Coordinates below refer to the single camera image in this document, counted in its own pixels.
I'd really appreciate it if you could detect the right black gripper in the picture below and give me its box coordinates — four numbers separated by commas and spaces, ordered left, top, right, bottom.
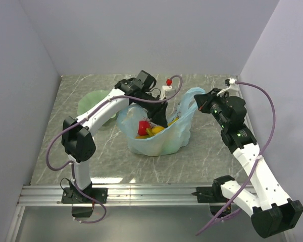
194, 88, 229, 129

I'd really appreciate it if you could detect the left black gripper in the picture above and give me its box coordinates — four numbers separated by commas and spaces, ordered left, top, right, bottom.
136, 91, 169, 129

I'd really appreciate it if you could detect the yellow fake banana bunch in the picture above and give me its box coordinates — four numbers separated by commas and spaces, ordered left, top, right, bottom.
135, 121, 165, 139

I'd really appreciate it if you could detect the red fake apple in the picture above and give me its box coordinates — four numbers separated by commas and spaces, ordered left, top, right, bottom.
137, 120, 150, 136

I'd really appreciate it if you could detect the light blue plastic bag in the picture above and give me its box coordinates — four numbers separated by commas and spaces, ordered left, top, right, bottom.
117, 87, 205, 156

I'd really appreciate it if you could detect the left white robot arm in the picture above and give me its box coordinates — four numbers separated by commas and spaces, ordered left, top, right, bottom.
61, 71, 168, 203

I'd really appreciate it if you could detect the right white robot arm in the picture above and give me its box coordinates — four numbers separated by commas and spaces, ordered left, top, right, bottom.
194, 88, 303, 238

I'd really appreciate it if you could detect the light green wavy plate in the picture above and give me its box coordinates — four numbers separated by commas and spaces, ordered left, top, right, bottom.
77, 90, 110, 120

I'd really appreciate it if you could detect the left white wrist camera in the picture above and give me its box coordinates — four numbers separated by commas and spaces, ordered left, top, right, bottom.
160, 79, 176, 100

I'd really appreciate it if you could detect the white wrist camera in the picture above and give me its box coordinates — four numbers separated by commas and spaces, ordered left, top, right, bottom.
217, 78, 239, 96
160, 79, 176, 100

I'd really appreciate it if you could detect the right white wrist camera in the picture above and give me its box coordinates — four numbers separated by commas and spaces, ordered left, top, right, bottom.
217, 78, 239, 96

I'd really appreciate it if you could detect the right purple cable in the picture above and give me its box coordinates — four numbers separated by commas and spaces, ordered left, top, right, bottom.
195, 80, 276, 236

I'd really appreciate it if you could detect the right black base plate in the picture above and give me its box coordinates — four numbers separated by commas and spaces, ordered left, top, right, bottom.
191, 185, 236, 203

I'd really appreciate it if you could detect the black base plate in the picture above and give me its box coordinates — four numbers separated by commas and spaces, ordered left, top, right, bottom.
61, 187, 109, 204
191, 185, 236, 203

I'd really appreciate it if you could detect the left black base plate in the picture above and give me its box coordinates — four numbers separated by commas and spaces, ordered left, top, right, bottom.
61, 187, 109, 204

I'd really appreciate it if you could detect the aluminium rail frame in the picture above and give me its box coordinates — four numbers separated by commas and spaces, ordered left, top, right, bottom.
5, 75, 296, 242

